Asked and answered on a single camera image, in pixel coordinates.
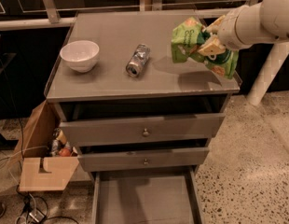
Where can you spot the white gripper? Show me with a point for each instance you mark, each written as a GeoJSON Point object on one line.
{"type": "Point", "coordinates": [228, 29]}

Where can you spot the green rice chip bag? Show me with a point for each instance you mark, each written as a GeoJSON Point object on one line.
{"type": "Point", "coordinates": [188, 36]}

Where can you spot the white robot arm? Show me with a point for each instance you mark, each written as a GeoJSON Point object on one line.
{"type": "Point", "coordinates": [266, 22]}

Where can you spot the grey drawer cabinet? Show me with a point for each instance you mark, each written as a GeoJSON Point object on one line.
{"type": "Point", "coordinates": [163, 88]}

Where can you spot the grey middle drawer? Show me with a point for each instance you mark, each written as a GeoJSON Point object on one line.
{"type": "Point", "coordinates": [143, 159]}

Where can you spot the grey drawer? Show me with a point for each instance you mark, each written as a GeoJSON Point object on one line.
{"type": "Point", "coordinates": [103, 132]}
{"type": "Point", "coordinates": [143, 159]}
{"type": "Point", "coordinates": [148, 196]}

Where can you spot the grey top drawer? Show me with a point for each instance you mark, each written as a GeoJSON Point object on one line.
{"type": "Point", "coordinates": [103, 132]}

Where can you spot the grey bottom drawer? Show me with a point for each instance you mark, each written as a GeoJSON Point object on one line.
{"type": "Point", "coordinates": [148, 196]}

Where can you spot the white leaning pole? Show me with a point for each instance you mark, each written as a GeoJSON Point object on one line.
{"type": "Point", "coordinates": [268, 72]}

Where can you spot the silver drink can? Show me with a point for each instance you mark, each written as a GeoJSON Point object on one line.
{"type": "Point", "coordinates": [138, 60]}

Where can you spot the white ceramic bowl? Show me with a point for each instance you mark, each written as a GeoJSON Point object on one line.
{"type": "Point", "coordinates": [80, 55]}

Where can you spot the items inside cardboard box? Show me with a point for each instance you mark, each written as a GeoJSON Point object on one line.
{"type": "Point", "coordinates": [59, 146]}

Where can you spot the cardboard box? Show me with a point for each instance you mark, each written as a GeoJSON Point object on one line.
{"type": "Point", "coordinates": [40, 172]}

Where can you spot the metal railing frame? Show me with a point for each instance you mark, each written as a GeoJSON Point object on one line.
{"type": "Point", "coordinates": [51, 6]}

